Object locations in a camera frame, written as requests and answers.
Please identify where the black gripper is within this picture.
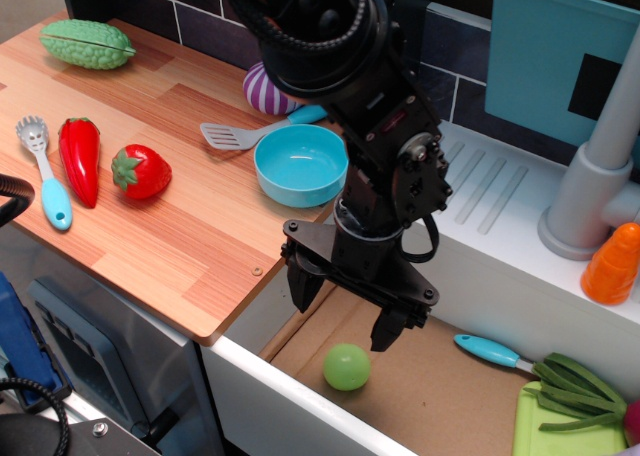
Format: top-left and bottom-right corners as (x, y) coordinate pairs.
(282, 220), (440, 352)

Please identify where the green toy pear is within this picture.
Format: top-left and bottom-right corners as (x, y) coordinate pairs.
(323, 343), (371, 391)

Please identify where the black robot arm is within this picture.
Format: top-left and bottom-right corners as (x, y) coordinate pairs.
(227, 0), (452, 352)

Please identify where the light blue bowl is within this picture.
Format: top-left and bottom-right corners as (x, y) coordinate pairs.
(254, 124), (348, 208)

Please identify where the grey toy oven door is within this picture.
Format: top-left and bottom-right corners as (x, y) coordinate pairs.
(26, 276), (219, 455)

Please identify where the purple striped toy onion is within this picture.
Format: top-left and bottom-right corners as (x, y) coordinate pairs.
(242, 62), (302, 116)

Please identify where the green felt leafy vegetable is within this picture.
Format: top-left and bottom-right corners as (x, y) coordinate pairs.
(527, 353), (628, 432)

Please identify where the grey toy faucet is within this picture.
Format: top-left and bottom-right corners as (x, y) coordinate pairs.
(538, 35), (639, 260)

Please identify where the red toy strawberry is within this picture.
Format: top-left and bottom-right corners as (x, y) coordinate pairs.
(111, 144), (173, 199)

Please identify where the orange toy carrot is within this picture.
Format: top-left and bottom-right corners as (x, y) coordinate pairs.
(580, 222), (639, 305)

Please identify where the metal mounting plate with bolt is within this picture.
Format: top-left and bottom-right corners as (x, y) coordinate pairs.
(67, 418), (158, 456)

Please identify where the lime green cutting board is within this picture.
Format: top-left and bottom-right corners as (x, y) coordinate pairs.
(512, 381), (627, 456)

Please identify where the pink toy at edge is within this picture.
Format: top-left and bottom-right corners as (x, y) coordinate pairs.
(622, 401), (640, 447)

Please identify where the red toy chili pepper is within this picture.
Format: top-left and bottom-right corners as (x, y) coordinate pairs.
(58, 118), (101, 209)

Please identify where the teal toy cabinet box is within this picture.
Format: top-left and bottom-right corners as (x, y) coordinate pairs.
(485, 0), (639, 146)

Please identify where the blue clamp device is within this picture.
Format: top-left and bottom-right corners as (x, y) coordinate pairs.
(1, 274), (72, 400)

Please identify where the green toy bitter gourd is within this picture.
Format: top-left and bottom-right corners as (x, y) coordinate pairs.
(39, 19), (136, 70)

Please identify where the blue handled utensil in sink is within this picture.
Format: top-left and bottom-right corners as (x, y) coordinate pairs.
(453, 334), (534, 374)

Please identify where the grey spatula blue handle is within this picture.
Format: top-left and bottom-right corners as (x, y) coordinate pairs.
(200, 105), (327, 151)

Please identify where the black braided cable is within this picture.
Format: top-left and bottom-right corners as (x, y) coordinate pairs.
(0, 376), (71, 456)

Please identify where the black hose at left edge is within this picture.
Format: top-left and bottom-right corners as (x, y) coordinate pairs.
(0, 173), (36, 229)

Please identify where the grey pasta spoon blue handle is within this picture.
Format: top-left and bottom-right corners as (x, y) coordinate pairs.
(16, 115), (73, 231)

